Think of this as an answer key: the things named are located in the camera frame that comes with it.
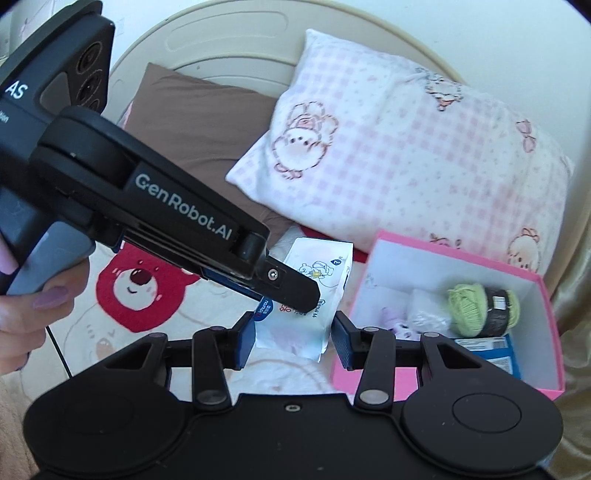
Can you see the person's left hand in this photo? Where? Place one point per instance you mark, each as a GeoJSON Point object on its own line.
{"type": "Point", "coordinates": [27, 323]}

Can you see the green yarn ball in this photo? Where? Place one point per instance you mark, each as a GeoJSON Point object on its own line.
{"type": "Point", "coordinates": [466, 309]}

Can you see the pink checked pillow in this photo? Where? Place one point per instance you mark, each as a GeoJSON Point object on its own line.
{"type": "Point", "coordinates": [392, 161]}

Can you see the purple plush toy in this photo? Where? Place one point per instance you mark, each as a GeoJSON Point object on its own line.
{"type": "Point", "coordinates": [397, 325]}

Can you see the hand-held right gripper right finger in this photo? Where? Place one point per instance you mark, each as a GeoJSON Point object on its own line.
{"type": "Point", "coordinates": [341, 341]}

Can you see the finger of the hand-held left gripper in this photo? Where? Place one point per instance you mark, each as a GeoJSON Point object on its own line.
{"type": "Point", "coordinates": [291, 288]}
{"type": "Point", "coordinates": [240, 286]}

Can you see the blue wet wipes packet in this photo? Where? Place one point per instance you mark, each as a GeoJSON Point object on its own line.
{"type": "Point", "coordinates": [494, 355]}

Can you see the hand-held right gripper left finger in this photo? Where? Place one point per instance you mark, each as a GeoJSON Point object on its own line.
{"type": "Point", "coordinates": [244, 341]}

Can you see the clear floss pick box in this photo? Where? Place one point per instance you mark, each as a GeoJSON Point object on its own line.
{"type": "Point", "coordinates": [427, 307]}

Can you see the gold curtain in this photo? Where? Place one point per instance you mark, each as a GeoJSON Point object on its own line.
{"type": "Point", "coordinates": [572, 346]}

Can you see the pink cardboard box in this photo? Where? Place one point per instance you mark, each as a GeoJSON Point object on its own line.
{"type": "Point", "coordinates": [401, 263]}

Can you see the beige headboard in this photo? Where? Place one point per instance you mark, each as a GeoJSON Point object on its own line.
{"type": "Point", "coordinates": [231, 50]}

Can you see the printed bear blanket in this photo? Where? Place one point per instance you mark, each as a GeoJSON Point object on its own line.
{"type": "Point", "coordinates": [138, 300]}

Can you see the brown pillow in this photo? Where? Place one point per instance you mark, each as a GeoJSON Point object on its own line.
{"type": "Point", "coordinates": [198, 129]}

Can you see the white tissue pack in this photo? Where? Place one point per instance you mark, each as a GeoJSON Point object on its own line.
{"type": "Point", "coordinates": [332, 286]}

